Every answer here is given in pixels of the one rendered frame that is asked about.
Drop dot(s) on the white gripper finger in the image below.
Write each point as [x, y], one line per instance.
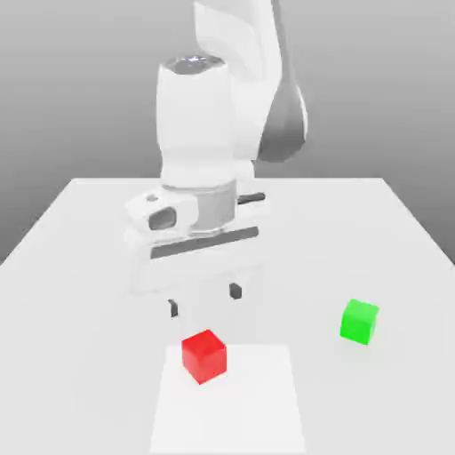
[235, 290]
[172, 308]

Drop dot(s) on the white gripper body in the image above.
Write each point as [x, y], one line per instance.
[199, 270]

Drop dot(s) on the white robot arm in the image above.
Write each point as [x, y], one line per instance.
[193, 135]

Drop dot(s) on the small red cube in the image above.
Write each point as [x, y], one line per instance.
[204, 356]

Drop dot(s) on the small green cube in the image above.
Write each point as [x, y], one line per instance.
[358, 322]

